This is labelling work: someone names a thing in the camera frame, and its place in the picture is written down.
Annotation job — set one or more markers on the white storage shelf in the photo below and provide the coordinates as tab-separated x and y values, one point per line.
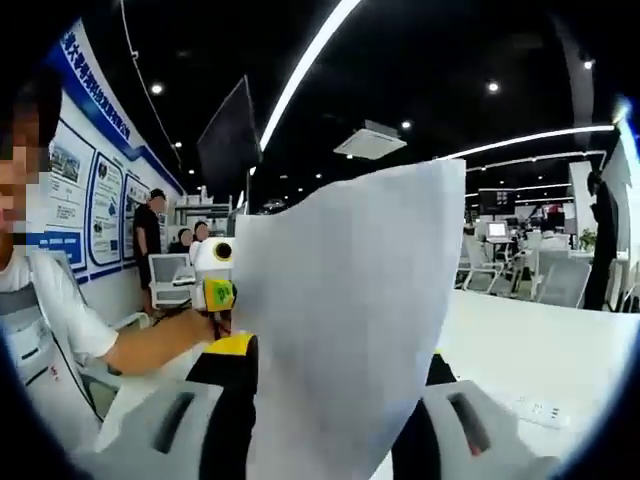
200	210

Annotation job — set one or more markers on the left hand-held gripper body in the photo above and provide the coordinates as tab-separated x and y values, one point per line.
212	260

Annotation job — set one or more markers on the grey rectangular panel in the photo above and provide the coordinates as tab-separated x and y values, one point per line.
227	140

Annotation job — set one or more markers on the person's left hand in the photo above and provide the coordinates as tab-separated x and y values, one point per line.
215	327

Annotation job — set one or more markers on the white square pillar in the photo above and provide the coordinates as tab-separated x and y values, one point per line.
580	200

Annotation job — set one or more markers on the white table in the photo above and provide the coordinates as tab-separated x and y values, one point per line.
540	350

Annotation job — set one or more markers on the straight ceiling light strip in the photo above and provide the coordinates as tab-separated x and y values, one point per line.
300	75

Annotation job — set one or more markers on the group of white office chairs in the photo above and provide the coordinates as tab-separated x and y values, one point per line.
560	275

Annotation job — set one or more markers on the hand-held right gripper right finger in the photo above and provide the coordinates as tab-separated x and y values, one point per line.
450	430

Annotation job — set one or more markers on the curved ceiling light strip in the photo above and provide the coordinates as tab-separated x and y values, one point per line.
525	139

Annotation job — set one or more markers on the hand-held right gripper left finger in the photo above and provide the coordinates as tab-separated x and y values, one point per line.
225	400

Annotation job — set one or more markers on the person's head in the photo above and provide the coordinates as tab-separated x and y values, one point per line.
42	107

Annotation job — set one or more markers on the blue white wall poster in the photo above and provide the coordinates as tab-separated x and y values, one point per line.
105	200

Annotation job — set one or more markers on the white table socket strip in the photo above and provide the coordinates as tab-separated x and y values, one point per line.
540	411

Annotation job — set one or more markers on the white chest device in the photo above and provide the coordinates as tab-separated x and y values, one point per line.
25	330

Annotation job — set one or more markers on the white mesh office chair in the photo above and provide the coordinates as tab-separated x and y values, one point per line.
167	280

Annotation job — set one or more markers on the hanging dark display screen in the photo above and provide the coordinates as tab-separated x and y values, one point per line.
496	201

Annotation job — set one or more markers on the ceiling air conditioner vent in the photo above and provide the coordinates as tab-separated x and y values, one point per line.
370	141

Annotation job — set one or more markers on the white computer monitor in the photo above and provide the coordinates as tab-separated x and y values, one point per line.
496	230

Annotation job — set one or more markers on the potted green plant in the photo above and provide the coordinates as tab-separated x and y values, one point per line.
588	240

